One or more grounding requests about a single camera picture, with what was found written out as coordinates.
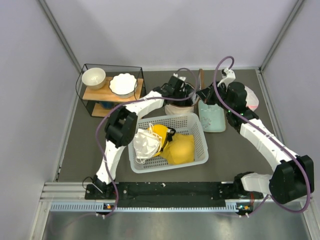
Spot black wire wooden shelf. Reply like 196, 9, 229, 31
75, 63, 147, 118

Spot purple cable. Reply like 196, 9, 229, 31
96, 67, 202, 217
213, 56, 312, 217

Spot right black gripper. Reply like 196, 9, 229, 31
196, 80, 234, 113

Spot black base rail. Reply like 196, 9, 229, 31
84, 181, 265, 210

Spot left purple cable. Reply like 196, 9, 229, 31
96, 67, 202, 217

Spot blue bowl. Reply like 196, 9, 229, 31
100, 101, 114, 109

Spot white mesh laundry bag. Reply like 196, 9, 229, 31
244, 85, 260, 111

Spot white scalloped plate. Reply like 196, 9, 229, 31
109, 73, 138, 99

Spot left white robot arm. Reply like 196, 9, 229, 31
92, 74, 196, 199

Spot cream capybara laundry bag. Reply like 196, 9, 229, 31
164, 68, 206, 116

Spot yellow bra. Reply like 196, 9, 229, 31
153, 124, 195, 165

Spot white bra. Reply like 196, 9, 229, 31
133, 123, 162, 164

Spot light blue rectangular plate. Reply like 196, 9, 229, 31
198, 100, 226, 133

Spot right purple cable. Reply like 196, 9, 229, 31
213, 56, 312, 217

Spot white ceramic bowl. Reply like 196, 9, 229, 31
81, 67, 106, 90

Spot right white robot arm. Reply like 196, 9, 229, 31
196, 69, 314, 205

